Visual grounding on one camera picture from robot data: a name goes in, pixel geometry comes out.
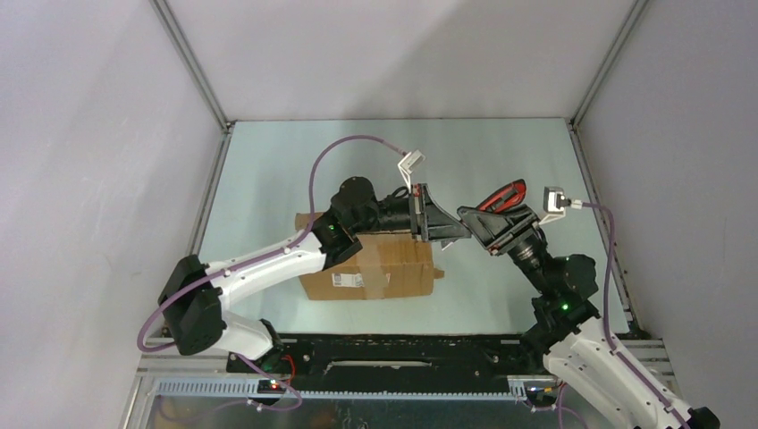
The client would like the left small circuit board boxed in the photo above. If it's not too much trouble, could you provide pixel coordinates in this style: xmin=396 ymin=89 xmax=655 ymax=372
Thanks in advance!
xmin=257 ymin=379 xmax=288 ymax=395

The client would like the brown cardboard express box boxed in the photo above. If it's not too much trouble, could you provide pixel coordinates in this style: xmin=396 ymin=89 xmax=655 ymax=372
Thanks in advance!
xmin=299 ymin=232 xmax=444 ymax=301

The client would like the small circuit board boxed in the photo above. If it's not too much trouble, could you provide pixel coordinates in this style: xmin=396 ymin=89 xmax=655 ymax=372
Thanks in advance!
xmin=257 ymin=379 xmax=288 ymax=395
xmin=526 ymin=385 xmax=560 ymax=399

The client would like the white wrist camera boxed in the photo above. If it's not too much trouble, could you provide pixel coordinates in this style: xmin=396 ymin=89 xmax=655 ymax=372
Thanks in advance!
xmin=539 ymin=187 xmax=570 ymax=225
xmin=397 ymin=150 xmax=425 ymax=189

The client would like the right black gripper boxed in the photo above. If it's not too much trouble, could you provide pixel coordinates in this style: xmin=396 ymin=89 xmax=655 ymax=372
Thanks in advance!
xmin=455 ymin=204 xmax=552 ymax=293

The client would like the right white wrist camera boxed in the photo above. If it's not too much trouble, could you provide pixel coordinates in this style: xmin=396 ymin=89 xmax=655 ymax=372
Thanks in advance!
xmin=539 ymin=187 xmax=570 ymax=225

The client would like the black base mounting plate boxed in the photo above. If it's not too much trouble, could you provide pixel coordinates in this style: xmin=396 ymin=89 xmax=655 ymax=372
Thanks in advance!
xmin=254 ymin=333 xmax=547 ymax=375

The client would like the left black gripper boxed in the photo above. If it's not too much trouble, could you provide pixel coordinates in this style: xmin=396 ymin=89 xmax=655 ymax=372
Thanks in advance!
xmin=351 ymin=185 xmax=470 ymax=244

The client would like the red black utility knife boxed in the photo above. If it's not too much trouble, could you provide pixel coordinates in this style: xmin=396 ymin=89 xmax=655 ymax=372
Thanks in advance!
xmin=476 ymin=179 xmax=527 ymax=214

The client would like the grey slotted cable duct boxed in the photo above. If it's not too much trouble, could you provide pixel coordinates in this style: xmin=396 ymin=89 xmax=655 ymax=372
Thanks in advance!
xmin=154 ymin=377 xmax=527 ymax=401

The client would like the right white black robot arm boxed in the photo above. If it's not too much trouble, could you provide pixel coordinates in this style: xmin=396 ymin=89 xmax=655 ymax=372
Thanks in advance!
xmin=458 ymin=205 xmax=720 ymax=428

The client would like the right small circuit board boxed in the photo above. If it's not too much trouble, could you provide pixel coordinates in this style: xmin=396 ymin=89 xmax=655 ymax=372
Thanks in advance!
xmin=526 ymin=385 xmax=560 ymax=399

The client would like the aluminium frame rail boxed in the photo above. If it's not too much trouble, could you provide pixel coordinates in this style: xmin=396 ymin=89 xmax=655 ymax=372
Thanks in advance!
xmin=148 ymin=0 xmax=232 ymax=133

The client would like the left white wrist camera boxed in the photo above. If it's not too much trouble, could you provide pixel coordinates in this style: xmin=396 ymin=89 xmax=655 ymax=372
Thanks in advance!
xmin=397 ymin=150 xmax=425 ymax=189

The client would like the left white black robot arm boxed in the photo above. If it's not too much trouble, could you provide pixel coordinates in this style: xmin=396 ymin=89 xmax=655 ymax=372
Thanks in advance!
xmin=158 ymin=177 xmax=471 ymax=373

